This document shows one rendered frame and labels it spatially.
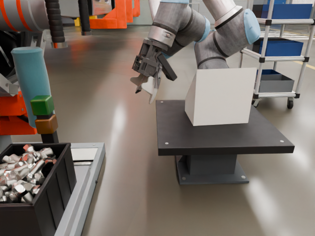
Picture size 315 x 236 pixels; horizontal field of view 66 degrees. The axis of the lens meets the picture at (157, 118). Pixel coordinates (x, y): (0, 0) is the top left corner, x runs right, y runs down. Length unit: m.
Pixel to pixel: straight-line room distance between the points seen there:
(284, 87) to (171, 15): 1.75
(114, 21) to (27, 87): 3.81
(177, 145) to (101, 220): 0.47
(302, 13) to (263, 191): 1.50
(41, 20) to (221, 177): 1.10
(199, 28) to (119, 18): 3.70
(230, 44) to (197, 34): 0.34
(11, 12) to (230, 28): 0.87
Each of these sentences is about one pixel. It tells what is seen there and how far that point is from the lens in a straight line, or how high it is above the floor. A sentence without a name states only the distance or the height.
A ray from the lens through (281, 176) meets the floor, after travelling 1.53.
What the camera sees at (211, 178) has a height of 0.02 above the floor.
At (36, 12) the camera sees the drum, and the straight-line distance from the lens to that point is 0.91.
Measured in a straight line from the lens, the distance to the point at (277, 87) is 2.41.
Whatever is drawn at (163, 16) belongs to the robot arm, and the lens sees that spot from 0.85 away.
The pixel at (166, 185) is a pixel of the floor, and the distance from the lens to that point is 1.32.
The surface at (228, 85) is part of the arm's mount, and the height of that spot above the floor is 0.51.
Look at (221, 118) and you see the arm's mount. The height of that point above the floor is 0.34.
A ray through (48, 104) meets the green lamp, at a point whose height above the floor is 0.65.
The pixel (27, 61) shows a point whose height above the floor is 0.71.
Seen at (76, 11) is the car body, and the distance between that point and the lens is 3.79.
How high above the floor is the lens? 0.85
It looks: 25 degrees down
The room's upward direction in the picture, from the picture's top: straight up
